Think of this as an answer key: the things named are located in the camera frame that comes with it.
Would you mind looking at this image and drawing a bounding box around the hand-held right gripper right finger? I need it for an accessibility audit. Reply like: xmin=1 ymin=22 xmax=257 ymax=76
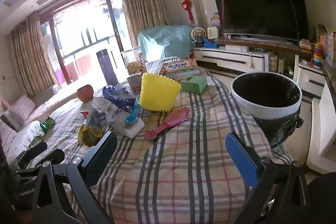
xmin=225 ymin=132 xmax=310 ymax=224

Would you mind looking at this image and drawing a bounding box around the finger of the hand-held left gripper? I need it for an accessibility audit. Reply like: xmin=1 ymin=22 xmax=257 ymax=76
xmin=18 ymin=142 xmax=48 ymax=161
xmin=16 ymin=149 xmax=65 ymax=177

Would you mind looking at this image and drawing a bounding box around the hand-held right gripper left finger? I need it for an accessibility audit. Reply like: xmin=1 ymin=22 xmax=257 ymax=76
xmin=30 ymin=131 xmax=118 ymax=224

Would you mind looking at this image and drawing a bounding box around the white trash bin black liner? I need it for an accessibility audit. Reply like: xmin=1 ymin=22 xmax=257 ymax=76
xmin=230 ymin=72 xmax=305 ymax=149

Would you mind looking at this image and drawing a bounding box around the red and white carton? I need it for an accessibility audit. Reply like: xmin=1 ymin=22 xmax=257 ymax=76
xmin=127 ymin=74 xmax=143 ymax=95

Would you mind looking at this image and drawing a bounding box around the gold foil wrapper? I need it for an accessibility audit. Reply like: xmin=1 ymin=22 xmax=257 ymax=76
xmin=79 ymin=124 xmax=103 ymax=147

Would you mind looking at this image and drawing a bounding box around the green snack wrapper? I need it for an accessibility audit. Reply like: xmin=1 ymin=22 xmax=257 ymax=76
xmin=39 ymin=116 xmax=56 ymax=133

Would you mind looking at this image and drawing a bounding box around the crumpled white printed wrapper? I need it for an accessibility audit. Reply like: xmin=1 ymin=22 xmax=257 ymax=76
xmin=87 ymin=97 xmax=119 ymax=133

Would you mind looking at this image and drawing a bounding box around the white foam block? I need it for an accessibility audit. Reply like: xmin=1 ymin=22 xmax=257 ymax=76
xmin=115 ymin=116 xmax=146 ymax=138

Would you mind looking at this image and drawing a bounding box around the striped covered sofa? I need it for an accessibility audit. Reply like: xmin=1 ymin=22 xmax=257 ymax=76
xmin=0 ymin=85 xmax=79 ymax=161

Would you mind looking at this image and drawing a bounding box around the blue toy spoon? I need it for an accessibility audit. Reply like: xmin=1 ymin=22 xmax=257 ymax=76
xmin=124 ymin=102 xmax=141 ymax=125

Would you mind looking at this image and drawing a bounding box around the blue plastic bag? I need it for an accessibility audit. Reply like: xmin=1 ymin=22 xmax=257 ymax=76
xmin=102 ymin=85 xmax=137 ymax=110

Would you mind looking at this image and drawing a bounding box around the red apple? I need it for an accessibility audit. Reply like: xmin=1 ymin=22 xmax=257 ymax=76
xmin=77 ymin=84 xmax=94 ymax=103

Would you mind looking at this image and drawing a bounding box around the plaid tablecloth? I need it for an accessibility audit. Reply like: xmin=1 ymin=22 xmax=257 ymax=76
xmin=16 ymin=56 xmax=294 ymax=224

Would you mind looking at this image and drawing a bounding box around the pink toy fish spatula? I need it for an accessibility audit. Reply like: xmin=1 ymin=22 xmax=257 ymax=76
xmin=145 ymin=107 xmax=190 ymax=141

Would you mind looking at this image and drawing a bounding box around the yellow plastic basket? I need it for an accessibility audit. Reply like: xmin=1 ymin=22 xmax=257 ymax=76
xmin=140 ymin=72 xmax=181 ymax=112

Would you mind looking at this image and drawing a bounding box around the purple thermos bottle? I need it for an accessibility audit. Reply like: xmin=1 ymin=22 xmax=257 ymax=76
xmin=96 ymin=49 xmax=118 ymax=86

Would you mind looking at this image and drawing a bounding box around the marble top side cabinet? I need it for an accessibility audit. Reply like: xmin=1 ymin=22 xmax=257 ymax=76
xmin=306 ymin=59 xmax=336 ymax=174

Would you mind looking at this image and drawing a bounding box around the green tissue pack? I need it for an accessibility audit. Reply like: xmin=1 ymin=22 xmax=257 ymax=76
xmin=181 ymin=75 xmax=208 ymax=94

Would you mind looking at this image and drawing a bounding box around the beige patterned curtain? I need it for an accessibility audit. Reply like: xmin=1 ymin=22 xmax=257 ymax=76
xmin=10 ymin=11 xmax=59 ymax=97
xmin=118 ymin=0 xmax=168 ymax=51

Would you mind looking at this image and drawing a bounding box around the clear jar of cookies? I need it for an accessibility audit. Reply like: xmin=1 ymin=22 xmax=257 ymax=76
xmin=121 ymin=47 xmax=143 ymax=75

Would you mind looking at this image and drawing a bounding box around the white TV cabinet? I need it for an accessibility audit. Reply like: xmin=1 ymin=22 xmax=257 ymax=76
xmin=193 ymin=38 xmax=326 ymax=98

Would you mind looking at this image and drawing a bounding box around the orange snack box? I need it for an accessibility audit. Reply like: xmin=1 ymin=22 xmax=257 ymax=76
xmin=160 ymin=58 xmax=200 ymax=81

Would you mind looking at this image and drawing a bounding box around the sliding glass balcony door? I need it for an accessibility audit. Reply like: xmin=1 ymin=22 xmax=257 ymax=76
xmin=39 ymin=0 xmax=124 ymax=83

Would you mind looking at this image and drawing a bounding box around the white toy ferris wheel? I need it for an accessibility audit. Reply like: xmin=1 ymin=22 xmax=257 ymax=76
xmin=190 ymin=27 xmax=207 ymax=47

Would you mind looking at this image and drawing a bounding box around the black television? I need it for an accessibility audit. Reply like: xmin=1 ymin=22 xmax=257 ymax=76
xmin=212 ymin=0 xmax=309 ymax=42

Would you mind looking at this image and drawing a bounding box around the rainbow stacking ring toy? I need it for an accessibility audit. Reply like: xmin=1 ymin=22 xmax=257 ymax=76
xmin=312 ymin=42 xmax=325 ymax=67

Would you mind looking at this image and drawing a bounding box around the colourful wall sticker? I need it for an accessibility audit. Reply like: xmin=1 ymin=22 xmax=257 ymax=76
xmin=209 ymin=13 xmax=220 ymax=28

